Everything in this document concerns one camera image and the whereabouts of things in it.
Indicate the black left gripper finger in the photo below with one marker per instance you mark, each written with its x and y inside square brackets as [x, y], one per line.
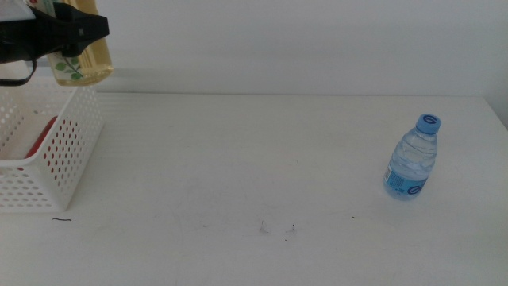
[63, 10]
[85, 32]

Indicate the yellow tea bottle white cap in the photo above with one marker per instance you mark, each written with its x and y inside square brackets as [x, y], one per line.
[95, 59]

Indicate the red soda can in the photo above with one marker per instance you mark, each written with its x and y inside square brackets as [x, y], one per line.
[39, 139]

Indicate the clear water bottle blue cap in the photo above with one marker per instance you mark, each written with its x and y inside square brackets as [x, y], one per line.
[410, 163]

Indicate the white perforated plastic basket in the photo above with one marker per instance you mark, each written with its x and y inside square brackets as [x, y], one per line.
[75, 131]

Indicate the short black thread scrap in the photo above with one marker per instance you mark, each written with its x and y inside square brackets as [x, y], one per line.
[61, 219]

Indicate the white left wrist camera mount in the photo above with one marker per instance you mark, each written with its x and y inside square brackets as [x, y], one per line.
[14, 8]

